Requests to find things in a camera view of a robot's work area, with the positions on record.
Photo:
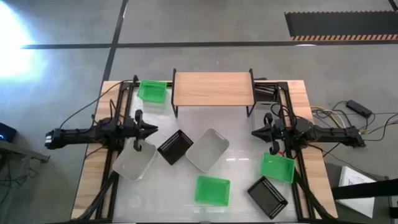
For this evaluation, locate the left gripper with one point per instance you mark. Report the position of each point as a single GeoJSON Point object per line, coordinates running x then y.
{"type": "Point", "coordinates": [133, 130]}

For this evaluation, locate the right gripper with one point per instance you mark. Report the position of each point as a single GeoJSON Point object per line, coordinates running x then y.
{"type": "Point", "coordinates": [277, 132]}

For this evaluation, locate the black plastic basket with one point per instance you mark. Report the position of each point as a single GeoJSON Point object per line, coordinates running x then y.
{"type": "Point", "coordinates": [266, 197]}
{"type": "Point", "coordinates": [175, 147]}

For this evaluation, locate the green plastic basket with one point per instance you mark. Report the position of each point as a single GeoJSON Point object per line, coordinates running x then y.
{"type": "Point", "coordinates": [212, 190]}
{"type": "Point", "coordinates": [151, 91]}
{"type": "Point", "coordinates": [277, 168]}

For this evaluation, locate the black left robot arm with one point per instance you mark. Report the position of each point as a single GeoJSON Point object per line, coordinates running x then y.
{"type": "Point", "coordinates": [77, 135]}

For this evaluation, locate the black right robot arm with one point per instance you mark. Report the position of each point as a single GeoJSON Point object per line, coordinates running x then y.
{"type": "Point", "coordinates": [329, 133]}

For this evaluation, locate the wooden shelf with black legs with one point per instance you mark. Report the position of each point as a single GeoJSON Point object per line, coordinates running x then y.
{"type": "Point", "coordinates": [213, 88]}

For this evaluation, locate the white glossy table sheet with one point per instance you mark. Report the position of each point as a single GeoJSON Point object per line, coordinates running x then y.
{"type": "Point", "coordinates": [164, 193]}

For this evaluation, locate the white paper sheet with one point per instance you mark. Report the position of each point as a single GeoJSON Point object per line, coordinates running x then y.
{"type": "Point", "coordinates": [351, 175]}

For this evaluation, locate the black power adapter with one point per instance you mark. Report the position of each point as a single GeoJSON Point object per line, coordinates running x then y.
{"type": "Point", "coordinates": [359, 108]}

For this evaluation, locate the grey metal stand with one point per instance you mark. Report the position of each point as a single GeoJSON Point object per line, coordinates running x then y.
{"type": "Point", "coordinates": [18, 151]}

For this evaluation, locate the black mat with hazard stripe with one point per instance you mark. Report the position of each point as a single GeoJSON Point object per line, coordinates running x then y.
{"type": "Point", "coordinates": [342, 25]}

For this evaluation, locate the black device with blue light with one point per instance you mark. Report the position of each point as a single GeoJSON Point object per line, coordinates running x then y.
{"type": "Point", "coordinates": [7, 132]}

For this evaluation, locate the black aluminium table frame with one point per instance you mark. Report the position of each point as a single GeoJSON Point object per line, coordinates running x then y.
{"type": "Point", "coordinates": [104, 205]}

